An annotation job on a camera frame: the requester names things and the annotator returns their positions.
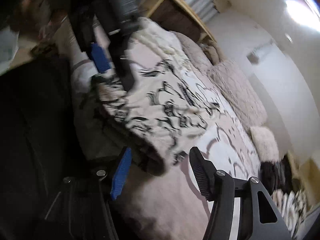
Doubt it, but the wooden headboard shelf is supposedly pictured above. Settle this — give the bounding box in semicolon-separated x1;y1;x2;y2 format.
140;0;218;46

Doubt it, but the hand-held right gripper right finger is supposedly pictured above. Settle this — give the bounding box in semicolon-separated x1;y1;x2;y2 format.
189;147;292;240

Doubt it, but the dark cloth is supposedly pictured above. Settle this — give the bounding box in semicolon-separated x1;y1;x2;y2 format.
0;60;113;240

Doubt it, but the plain beige pillow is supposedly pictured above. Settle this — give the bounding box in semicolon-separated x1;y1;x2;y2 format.
203;44;221;63

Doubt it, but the fluffy white pillow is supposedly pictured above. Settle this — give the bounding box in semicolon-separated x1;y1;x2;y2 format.
250;126;280;162

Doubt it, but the bear print blanket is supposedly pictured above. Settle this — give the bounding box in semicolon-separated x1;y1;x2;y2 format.
107;17;265;240

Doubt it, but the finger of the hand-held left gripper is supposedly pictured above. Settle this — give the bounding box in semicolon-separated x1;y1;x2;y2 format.
107;29;137;91
80;30;114;75

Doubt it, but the textured beige pillow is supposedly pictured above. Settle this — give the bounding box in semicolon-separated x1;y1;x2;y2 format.
175;31;221;67

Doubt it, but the stack of dark folded clothes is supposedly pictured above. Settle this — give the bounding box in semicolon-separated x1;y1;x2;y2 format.
259;155;295;191

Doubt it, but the cream black-print garment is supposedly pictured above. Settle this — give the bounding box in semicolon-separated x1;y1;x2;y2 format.
71;52;223;173

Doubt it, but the large cable-knit beige pillow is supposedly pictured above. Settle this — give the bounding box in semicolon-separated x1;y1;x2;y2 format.
207;57;268;128

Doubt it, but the person's left forearm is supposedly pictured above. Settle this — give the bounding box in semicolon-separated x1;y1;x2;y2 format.
56;17;97;80

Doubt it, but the yellow wall cabinet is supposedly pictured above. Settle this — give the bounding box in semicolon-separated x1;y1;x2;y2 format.
287;150;320;188

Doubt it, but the white floral cloth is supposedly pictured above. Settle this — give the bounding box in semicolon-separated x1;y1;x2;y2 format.
134;17;192;64

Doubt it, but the ceiling light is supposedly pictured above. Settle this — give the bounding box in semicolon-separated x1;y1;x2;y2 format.
284;0;311;21

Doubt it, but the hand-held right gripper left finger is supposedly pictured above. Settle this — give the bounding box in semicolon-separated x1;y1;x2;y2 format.
45;147;132;240

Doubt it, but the stack of white folded clothes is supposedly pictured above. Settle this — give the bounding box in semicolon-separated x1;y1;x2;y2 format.
271;187;316;233

